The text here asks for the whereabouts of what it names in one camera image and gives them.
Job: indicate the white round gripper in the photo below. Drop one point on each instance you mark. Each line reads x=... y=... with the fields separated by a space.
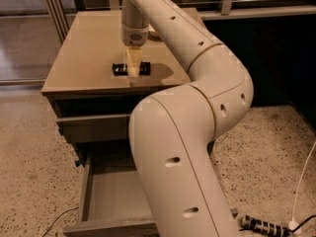
x=134 y=37

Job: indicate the black rxbar chocolate wrapper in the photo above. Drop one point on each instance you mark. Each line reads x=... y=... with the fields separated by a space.
x=120 y=69

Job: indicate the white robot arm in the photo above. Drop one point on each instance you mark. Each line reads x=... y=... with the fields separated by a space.
x=169 y=131

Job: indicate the grey drawer cabinet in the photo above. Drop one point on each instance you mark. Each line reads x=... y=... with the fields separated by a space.
x=81 y=81

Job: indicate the closed grey top drawer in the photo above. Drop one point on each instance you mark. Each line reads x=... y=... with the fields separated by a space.
x=94 y=128

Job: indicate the open grey middle drawer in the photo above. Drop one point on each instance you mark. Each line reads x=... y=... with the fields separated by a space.
x=114 y=201

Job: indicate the white ceramic bowl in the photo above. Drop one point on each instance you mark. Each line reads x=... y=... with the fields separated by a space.
x=153 y=33

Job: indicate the black power strip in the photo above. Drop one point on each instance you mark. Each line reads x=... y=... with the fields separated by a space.
x=263 y=227

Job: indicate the white wall plug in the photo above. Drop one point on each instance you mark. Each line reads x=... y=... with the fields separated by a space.
x=294 y=226

